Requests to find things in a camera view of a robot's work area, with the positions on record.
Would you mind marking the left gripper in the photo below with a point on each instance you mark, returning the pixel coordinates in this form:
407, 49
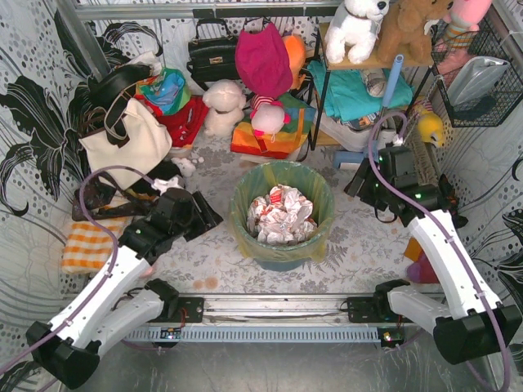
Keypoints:
203, 216

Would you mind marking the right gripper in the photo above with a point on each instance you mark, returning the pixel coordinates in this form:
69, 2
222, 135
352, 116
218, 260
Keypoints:
360, 184

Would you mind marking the yellow trash bag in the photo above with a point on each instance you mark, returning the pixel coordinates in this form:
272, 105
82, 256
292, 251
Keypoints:
245, 228

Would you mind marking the teal trash bin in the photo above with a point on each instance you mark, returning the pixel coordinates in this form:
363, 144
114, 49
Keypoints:
282, 220

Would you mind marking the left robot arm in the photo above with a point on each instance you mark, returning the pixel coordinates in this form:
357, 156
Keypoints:
71, 345

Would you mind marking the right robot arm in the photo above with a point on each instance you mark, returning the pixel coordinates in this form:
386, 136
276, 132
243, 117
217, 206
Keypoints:
474, 322

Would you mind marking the cream canvas tote bag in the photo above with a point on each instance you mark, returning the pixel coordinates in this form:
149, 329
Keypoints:
148, 142

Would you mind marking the brown leather bag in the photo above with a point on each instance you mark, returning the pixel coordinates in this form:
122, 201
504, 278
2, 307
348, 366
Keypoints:
104, 199

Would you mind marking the colourful printed bag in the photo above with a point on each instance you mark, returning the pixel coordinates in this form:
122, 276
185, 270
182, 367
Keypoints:
164, 94

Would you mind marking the magenta fabric bag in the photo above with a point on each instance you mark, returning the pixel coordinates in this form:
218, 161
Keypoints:
262, 62

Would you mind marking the blue floor sweeper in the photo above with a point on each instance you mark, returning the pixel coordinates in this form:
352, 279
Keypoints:
347, 160

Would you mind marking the red garment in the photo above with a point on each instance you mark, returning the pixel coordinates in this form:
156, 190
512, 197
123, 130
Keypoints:
184, 125

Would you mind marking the rainbow striped cloth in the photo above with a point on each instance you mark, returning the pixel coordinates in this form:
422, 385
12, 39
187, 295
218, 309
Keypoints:
290, 139

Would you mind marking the teal folded cloth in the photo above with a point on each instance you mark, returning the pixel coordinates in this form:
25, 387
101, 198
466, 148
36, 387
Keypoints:
347, 98

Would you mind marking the cream plush bear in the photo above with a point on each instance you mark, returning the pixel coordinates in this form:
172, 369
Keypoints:
225, 101

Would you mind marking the purple orange sock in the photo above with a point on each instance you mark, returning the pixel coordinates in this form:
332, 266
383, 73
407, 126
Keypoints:
420, 270

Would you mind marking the white pink plush doll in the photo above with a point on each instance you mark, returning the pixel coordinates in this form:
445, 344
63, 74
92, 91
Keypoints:
268, 116

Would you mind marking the orange checkered cloth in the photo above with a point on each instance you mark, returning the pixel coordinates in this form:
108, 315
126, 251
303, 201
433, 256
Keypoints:
87, 249

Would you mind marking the black leather handbag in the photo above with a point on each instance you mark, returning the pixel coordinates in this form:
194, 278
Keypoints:
213, 59

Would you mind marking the black metal shelf rack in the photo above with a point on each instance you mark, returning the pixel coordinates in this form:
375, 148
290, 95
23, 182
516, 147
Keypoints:
406, 60

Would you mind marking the orange plush toy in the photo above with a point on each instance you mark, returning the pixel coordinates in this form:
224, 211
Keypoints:
296, 50

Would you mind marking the white plush dog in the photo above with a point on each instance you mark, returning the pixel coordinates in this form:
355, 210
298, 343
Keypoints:
354, 29

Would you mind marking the brown teddy bear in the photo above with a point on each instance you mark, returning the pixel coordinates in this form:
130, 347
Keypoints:
405, 24

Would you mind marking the silver foil pouch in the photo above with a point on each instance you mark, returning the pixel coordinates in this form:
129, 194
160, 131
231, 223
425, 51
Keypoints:
476, 78

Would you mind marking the pink plush toy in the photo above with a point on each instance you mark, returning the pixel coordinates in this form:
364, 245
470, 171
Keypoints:
463, 21

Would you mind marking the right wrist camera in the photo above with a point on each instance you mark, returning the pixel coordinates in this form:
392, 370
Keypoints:
397, 140

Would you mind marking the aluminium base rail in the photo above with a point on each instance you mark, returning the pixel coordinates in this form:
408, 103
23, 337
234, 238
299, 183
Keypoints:
368, 309

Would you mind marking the black wire basket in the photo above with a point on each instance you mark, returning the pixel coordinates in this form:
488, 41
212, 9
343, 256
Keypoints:
495, 107

